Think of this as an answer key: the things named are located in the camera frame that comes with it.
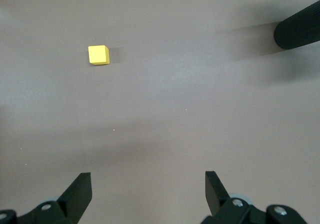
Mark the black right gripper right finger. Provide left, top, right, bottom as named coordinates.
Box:
left=199, top=170, right=307, bottom=224

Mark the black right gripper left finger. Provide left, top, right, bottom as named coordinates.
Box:
left=0, top=172, right=93, bottom=224

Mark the yellow wooden block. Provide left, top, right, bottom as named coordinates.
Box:
left=87, top=44, right=111, bottom=66

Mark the brown table cover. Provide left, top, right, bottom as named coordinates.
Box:
left=0, top=0, right=320, bottom=224

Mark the black ribbed post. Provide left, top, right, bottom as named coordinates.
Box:
left=273, top=0, right=320, bottom=51

